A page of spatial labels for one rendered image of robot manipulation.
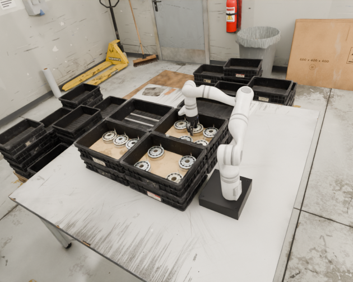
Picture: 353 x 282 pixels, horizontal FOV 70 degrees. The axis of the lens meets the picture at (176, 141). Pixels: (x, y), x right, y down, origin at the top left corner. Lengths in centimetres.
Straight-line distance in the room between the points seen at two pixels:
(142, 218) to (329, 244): 140
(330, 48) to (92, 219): 345
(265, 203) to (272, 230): 16
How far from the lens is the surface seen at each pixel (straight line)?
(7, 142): 302
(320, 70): 401
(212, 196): 138
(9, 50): 451
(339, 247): 227
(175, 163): 148
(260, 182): 155
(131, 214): 148
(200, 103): 198
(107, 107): 314
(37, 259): 250
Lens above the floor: 186
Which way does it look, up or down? 39 degrees down
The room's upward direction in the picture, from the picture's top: 10 degrees counter-clockwise
